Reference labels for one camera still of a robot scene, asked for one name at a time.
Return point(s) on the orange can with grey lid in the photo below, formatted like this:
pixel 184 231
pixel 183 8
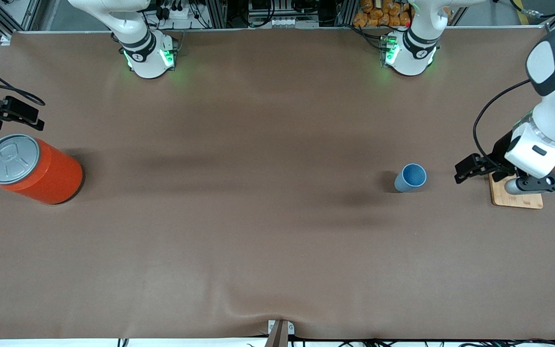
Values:
pixel 51 176

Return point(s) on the orange toy bread pile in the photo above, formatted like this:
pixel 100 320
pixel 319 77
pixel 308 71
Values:
pixel 378 17

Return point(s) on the white corner bracket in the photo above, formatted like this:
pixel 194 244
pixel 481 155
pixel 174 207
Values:
pixel 6 39

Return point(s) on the light blue plastic cup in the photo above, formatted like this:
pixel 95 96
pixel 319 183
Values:
pixel 412 176

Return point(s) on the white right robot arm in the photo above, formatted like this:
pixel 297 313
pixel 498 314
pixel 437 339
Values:
pixel 147 62

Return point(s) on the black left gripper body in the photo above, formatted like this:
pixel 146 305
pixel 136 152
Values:
pixel 500 150

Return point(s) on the wooden mug rack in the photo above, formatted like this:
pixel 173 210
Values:
pixel 513 200

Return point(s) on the grey camera pole mount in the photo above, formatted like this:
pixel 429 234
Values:
pixel 280 337

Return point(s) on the brown table mat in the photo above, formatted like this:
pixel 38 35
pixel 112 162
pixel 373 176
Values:
pixel 277 241

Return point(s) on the white power strip with plugs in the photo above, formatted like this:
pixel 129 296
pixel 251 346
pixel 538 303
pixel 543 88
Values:
pixel 181 14

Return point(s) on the long white power strip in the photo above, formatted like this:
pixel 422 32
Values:
pixel 282 21

